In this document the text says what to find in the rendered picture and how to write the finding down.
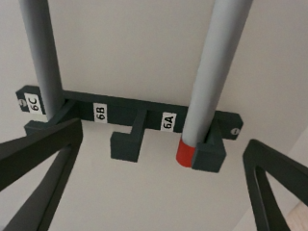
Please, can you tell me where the beige wall panel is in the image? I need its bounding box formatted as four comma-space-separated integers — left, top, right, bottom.
0, 0, 308, 231

